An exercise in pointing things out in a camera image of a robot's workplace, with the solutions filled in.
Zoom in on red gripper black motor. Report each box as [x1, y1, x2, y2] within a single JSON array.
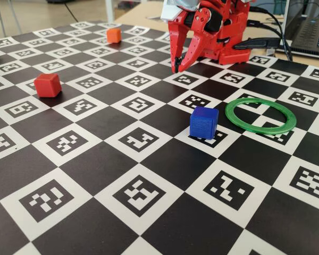
[[167, 0, 231, 74]]

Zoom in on white adapter box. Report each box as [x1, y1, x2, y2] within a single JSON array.
[[265, 39, 293, 57]]

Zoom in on red perforated robot base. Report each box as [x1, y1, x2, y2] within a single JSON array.
[[200, 46, 252, 66]]

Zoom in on thick black cable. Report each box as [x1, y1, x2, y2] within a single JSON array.
[[249, 6, 293, 62]]

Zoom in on green plastic ring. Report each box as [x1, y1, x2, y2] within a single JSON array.
[[224, 97, 297, 135]]

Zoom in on grey metal chair legs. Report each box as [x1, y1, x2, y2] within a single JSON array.
[[0, 0, 22, 30]]

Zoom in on black power plug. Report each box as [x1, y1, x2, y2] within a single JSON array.
[[233, 37, 280, 51]]

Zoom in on white table leg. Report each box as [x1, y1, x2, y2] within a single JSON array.
[[105, 0, 115, 24]]

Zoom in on dark grey laptop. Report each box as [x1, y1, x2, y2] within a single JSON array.
[[278, 0, 319, 60]]

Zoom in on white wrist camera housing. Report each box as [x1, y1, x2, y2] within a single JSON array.
[[161, 0, 202, 22]]

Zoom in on orange cube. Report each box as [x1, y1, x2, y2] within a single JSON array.
[[106, 28, 122, 44]]

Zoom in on blue cube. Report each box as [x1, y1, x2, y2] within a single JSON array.
[[189, 106, 220, 140]]

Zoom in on black white marker checkerboard mat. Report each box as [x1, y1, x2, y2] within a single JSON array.
[[0, 21, 319, 255]]

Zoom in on red cube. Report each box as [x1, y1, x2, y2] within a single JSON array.
[[33, 73, 62, 98]]

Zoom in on black cable with plug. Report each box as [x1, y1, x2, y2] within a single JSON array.
[[247, 20, 288, 54]]

